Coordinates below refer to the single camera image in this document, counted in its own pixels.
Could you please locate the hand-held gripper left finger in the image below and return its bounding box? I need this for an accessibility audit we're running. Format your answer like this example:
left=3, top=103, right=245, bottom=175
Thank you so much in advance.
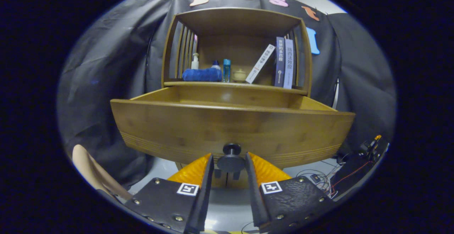
left=124, top=152, right=215, bottom=234

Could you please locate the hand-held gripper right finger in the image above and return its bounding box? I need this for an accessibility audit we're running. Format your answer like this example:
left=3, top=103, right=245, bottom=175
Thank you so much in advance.
left=245, top=152, right=336, bottom=233

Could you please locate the wooden countertop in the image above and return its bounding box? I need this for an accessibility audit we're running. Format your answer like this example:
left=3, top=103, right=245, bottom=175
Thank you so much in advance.
left=164, top=81, right=308, bottom=95

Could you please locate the wooden cabinet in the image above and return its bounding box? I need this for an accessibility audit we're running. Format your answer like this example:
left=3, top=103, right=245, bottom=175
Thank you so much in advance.
left=161, top=7, right=313, bottom=188

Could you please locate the black electronic device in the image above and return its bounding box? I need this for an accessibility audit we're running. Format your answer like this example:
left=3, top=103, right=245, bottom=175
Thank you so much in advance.
left=358, top=135, right=383, bottom=156

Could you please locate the folded blue towel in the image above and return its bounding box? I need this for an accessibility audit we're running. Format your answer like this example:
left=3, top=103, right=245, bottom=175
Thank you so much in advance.
left=182, top=67, right=223, bottom=82

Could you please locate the white book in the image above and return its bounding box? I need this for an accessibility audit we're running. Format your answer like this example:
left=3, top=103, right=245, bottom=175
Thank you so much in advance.
left=245, top=44, right=276, bottom=84

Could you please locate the dark blue book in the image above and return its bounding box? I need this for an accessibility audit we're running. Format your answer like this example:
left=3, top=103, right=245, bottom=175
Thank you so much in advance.
left=274, top=37, right=285, bottom=88

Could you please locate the light purple book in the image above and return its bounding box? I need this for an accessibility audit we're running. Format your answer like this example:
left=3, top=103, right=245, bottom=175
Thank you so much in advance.
left=283, top=39, right=294, bottom=89

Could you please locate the tangle of thin cables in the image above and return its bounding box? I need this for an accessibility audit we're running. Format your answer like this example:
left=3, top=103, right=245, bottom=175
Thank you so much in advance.
left=296, top=160, right=371, bottom=195

